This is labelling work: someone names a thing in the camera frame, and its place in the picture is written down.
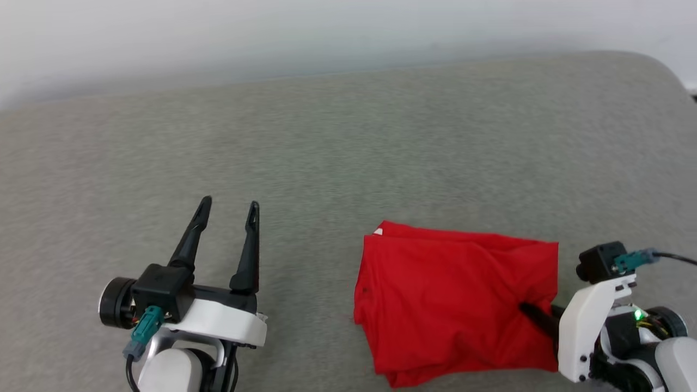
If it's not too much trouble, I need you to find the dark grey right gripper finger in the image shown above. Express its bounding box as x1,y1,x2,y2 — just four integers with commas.
519,302,563,339

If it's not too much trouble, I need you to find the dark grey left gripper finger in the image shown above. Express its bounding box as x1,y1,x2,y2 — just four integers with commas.
167,195,213,272
229,201,261,295

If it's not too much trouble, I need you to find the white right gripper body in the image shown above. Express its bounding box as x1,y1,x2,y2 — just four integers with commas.
557,274,638,383

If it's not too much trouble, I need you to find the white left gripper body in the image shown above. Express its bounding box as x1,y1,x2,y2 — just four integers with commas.
98,277,268,349

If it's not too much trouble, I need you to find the red and white sports shirt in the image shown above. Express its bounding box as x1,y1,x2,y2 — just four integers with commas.
353,220,560,389

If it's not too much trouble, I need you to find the teal left camera connector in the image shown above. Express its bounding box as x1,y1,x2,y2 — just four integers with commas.
123,305,164,361

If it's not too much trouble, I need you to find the teal camera connector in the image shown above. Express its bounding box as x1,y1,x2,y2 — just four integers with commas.
614,248,662,273
123,305,164,361

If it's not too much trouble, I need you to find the teal right camera connector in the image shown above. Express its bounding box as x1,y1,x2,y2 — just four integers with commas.
614,248,662,273

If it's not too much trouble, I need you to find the black left camera cable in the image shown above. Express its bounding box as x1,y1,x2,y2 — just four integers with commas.
125,354,140,392

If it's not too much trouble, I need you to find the black camera cable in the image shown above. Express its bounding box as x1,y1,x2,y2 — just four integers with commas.
653,251,697,267
125,354,140,392

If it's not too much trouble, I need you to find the black right camera cable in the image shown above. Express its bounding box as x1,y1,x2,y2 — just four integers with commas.
653,251,697,267

